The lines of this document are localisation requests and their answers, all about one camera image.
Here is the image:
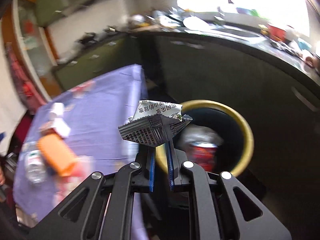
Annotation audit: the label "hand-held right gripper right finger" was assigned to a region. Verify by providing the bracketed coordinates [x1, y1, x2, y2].
[166, 142, 293, 240]

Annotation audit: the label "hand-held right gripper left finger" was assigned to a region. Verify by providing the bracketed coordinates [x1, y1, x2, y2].
[27, 150, 157, 240]

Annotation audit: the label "crushed red soda can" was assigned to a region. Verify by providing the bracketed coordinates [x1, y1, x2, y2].
[189, 141, 218, 172]

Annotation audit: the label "white printed wrapper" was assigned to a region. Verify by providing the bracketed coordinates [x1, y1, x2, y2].
[118, 100, 193, 147]

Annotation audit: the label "yellow-rimmed trash bin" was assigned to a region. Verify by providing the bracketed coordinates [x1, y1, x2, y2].
[155, 99, 255, 178]

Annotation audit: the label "purple floral tablecloth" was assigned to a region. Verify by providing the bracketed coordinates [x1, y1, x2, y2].
[12, 64, 150, 238]

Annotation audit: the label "orange box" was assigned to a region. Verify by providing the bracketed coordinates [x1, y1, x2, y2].
[37, 134, 78, 177]

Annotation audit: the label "green base cabinets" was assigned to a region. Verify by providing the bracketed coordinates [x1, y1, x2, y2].
[52, 34, 320, 155]

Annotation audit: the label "clear plastic bottle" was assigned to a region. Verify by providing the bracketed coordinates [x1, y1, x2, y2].
[24, 141, 48, 185]

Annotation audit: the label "black wok with lid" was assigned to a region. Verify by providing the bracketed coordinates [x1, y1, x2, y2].
[79, 32, 97, 46]

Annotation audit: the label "white plate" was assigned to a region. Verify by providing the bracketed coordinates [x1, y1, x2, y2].
[182, 16, 213, 30]

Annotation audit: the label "steel sink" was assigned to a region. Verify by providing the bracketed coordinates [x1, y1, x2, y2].
[212, 27, 265, 43]

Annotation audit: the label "red container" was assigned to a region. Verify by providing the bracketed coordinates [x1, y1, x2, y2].
[266, 22, 288, 42]

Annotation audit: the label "blue cup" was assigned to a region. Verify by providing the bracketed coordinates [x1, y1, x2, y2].
[297, 38, 312, 52]

